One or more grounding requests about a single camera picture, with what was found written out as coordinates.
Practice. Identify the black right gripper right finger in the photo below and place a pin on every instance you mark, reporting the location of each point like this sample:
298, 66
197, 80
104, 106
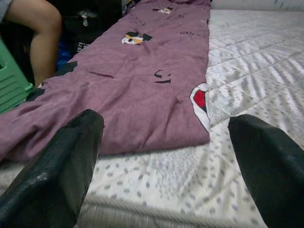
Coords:
273, 171

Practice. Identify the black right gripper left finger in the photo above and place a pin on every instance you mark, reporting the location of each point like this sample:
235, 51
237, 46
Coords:
52, 171

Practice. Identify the green plastic stool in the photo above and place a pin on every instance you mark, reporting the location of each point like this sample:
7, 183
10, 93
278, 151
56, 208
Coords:
12, 80

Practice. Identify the white quilted mattress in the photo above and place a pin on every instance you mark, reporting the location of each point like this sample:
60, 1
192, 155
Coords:
249, 71

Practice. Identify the blue plastic bag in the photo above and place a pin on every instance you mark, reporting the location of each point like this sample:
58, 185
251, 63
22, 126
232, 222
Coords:
64, 52

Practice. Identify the purple cartoon print blanket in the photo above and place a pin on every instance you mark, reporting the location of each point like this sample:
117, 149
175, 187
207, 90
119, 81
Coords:
142, 71

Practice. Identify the seated person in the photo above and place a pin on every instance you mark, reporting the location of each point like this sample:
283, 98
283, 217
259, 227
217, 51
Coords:
45, 35

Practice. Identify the black bag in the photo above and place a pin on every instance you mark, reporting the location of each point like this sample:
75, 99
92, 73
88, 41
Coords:
99, 28

